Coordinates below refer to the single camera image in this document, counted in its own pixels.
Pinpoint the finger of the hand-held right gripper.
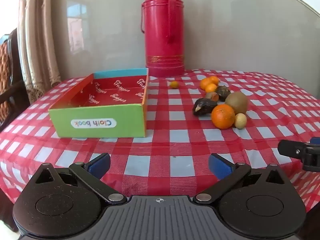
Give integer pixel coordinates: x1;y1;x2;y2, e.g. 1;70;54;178
278;137;320;172

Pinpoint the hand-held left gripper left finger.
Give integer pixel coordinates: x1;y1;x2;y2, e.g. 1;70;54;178
32;152;128;204

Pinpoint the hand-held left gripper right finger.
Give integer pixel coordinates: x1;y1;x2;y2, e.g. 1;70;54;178
192;153;288;204

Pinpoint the colourful cardboard box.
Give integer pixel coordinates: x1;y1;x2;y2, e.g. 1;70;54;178
48;68;150;138

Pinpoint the large orange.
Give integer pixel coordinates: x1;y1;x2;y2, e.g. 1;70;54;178
211;104;236;130

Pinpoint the small pale yellow fruit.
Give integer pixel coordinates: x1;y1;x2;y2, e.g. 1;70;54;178
234;113;247;129

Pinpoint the dark elongated fruit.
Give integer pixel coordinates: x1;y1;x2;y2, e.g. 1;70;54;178
192;98;218;117

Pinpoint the brown kiwi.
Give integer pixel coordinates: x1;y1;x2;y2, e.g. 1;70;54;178
225;91;248;115

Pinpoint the wrinkled dark passion fruit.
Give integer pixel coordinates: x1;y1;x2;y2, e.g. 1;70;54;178
215;85;231;102

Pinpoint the red white checkered tablecloth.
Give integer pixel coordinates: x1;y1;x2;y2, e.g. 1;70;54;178
0;69;320;210

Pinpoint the dark wooden chair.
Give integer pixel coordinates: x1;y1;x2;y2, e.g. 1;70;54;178
0;29;30;130

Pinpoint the beige curtain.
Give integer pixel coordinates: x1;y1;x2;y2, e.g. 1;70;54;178
17;0;62;104

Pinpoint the red thermos flask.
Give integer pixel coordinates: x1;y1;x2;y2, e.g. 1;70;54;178
140;0;185;78

